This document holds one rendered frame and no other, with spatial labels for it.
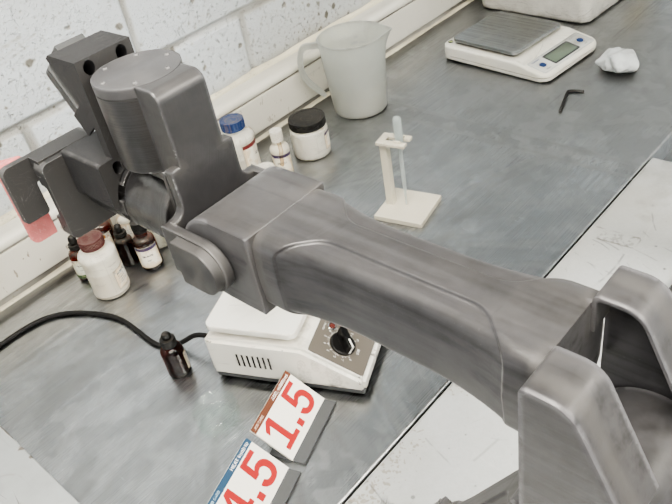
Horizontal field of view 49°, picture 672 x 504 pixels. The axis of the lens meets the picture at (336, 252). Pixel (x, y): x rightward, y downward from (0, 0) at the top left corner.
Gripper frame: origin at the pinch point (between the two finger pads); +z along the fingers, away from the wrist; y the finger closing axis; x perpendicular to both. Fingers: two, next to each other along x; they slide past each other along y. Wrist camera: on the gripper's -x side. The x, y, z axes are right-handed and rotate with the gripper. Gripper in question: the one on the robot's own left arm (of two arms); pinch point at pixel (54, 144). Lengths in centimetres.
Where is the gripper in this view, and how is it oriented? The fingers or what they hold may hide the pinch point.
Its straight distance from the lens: 66.0
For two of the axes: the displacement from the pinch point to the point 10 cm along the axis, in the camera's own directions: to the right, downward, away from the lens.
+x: 1.6, 7.8, 6.1
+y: -6.5, 5.5, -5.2
